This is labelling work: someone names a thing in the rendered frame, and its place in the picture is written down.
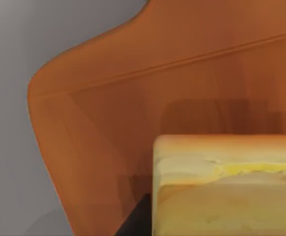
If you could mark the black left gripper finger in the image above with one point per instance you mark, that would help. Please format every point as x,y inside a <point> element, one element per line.
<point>140,218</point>

